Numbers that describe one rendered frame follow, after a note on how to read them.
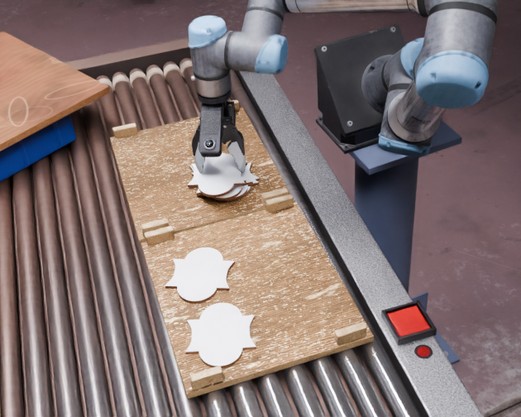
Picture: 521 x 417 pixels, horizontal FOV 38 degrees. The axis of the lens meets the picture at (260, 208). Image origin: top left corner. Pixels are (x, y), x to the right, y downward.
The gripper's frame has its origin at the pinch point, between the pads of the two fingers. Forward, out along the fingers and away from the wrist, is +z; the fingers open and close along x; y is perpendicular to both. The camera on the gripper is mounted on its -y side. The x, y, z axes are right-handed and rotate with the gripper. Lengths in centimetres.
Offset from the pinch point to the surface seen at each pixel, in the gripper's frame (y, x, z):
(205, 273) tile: -27.9, 1.1, 3.7
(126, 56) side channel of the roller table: 60, 33, 5
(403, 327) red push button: -41, -37, 4
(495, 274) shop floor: 62, -86, 98
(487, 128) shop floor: 153, -99, 98
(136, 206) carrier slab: -5.7, 18.9, 5.0
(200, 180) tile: -2.3, 4.5, 0.7
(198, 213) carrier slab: -8.8, 4.8, 4.8
